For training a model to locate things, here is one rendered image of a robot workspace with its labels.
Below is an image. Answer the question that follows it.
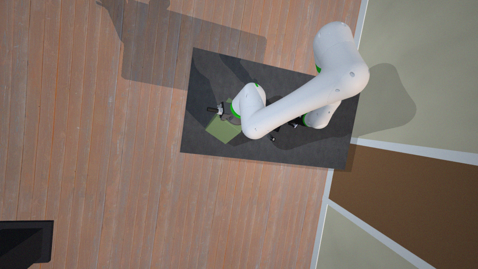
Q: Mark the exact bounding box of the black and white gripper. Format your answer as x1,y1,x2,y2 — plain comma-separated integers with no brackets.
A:
288,117,300,128

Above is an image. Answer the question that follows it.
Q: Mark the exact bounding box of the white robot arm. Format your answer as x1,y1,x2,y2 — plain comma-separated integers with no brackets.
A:
207,21,370,139

